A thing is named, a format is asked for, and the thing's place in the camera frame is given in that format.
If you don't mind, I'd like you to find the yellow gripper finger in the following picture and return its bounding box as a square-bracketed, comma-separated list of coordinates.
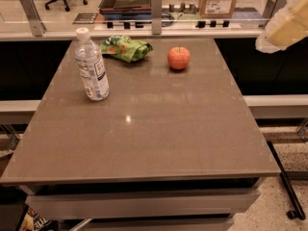
[255, 0, 308, 54]

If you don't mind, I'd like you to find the green snack bag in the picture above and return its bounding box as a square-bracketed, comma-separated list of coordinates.
[100, 36, 153, 63]

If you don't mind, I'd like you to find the black floor bar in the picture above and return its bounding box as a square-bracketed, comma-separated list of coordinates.
[268, 141, 307, 220]

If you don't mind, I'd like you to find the clear plastic water bottle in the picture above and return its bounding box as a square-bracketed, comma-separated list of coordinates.
[75, 28, 110, 101]

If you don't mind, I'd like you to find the red apple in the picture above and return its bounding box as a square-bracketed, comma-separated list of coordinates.
[167, 46, 191, 70]

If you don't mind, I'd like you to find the left metal bracket post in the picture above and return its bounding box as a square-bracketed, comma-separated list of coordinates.
[19, 0, 45, 37]

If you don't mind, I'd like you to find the grey table drawer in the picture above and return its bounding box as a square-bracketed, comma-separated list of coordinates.
[26, 189, 260, 219]

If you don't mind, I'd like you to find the magazine under table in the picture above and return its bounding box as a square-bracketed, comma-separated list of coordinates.
[15, 206, 59, 231]

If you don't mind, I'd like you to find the cardboard box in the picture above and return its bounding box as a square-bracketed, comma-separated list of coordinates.
[198, 0, 237, 18]

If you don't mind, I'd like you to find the middle metal bracket post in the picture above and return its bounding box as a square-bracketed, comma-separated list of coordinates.
[151, 0, 162, 35]

